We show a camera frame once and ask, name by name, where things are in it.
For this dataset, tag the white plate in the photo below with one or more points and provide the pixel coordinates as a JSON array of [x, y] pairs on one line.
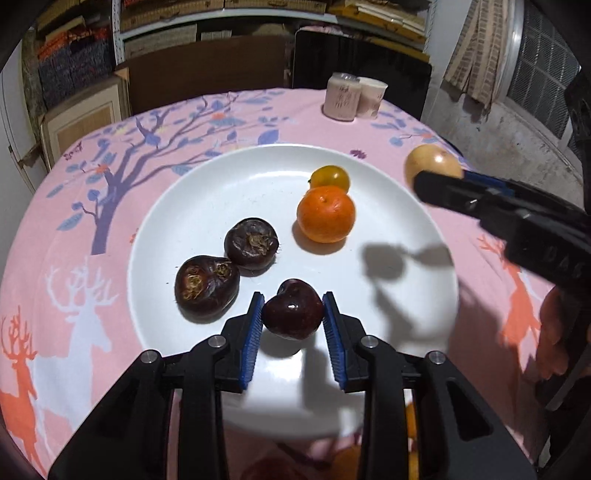
[[221, 184]]

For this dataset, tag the pink deer print tablecloth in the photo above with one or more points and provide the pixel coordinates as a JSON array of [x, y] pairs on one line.
[[69, 277]]

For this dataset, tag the paper cup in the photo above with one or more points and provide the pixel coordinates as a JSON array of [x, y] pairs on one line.
[[373, 99]]

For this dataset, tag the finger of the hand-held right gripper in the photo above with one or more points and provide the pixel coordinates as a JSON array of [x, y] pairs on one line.
[[448, 191], [494, 182]]

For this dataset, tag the brown wooden chair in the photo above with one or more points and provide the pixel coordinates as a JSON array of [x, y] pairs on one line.
[[207, 69]]

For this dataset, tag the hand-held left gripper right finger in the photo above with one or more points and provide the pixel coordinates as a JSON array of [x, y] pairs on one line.
[[334, 341]]

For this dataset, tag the person's right hand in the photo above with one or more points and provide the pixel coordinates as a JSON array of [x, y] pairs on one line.
[[558, 332]]

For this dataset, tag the beige patterned curtain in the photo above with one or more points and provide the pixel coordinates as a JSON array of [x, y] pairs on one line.
[[485, 46]]

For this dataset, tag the white shelf with boxes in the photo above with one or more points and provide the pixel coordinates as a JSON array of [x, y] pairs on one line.
[[258, 21]]

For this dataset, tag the stack of patterned boxes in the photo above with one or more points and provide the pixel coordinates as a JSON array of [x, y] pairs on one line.
[[74, 64]]

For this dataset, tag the beige framed panel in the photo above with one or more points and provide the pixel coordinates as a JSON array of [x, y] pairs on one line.
[[83, 120]]

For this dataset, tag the black chair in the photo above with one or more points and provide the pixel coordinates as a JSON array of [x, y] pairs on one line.
[[314, 60]]

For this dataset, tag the dark brown water chestnut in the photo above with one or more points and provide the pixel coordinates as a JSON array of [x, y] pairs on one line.
[[251, 247], [205, 288]]

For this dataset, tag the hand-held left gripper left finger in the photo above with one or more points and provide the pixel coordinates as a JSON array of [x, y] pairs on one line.
[[251, 341]]

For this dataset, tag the tangerine with green patch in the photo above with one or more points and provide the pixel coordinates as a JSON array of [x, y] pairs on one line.
[[330, 177]]

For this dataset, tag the glossy dark red water chestnut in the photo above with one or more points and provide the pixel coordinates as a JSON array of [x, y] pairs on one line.
[[292, 314]]

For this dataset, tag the pale yellow pepino melon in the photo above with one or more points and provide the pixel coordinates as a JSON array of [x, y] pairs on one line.
[[431, 159]]

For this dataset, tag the window grille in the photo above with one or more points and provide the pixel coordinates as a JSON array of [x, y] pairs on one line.
[[545, 69]]

